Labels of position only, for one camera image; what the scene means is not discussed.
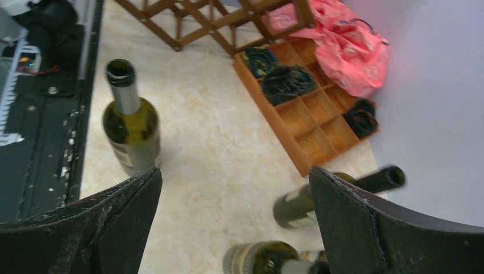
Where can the brown wooden wine rack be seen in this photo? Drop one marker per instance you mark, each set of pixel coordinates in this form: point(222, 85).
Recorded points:
point(197, 19)

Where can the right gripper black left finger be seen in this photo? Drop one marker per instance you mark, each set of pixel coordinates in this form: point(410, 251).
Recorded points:
point(105, 232)

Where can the green wine bottle black neck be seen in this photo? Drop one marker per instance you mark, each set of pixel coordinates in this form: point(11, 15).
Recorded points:
point(296, 209)

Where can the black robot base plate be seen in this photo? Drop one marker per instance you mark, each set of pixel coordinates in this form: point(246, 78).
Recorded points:
point(52, 109)

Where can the green wine bottle silver neck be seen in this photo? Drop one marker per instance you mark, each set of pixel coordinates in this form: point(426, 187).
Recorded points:
point(130, 122)

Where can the rolled dark blue sock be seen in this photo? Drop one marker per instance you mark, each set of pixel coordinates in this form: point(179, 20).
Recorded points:
point(260, 61)

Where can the rolled black sock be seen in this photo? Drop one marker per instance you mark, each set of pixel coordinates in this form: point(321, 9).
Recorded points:
point(285, 83)

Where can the wooden compartment tray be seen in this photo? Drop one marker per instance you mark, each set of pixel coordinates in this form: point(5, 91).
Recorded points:
point(311, 127)

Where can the green wine bottle silver foil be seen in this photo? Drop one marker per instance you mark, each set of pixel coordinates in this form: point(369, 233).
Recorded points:
point(269, 257)

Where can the pink plastic bag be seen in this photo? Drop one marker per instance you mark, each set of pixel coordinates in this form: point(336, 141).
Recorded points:
point(348, 49)

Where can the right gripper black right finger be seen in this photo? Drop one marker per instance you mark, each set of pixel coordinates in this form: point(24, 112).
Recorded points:
point(364, 233)

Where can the rolled dark sock far corner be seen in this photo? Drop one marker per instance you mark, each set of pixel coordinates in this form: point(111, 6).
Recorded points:
point(361, 118)

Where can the white cable duct strip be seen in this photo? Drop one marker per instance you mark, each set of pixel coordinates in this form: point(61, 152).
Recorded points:
point(9, 79)

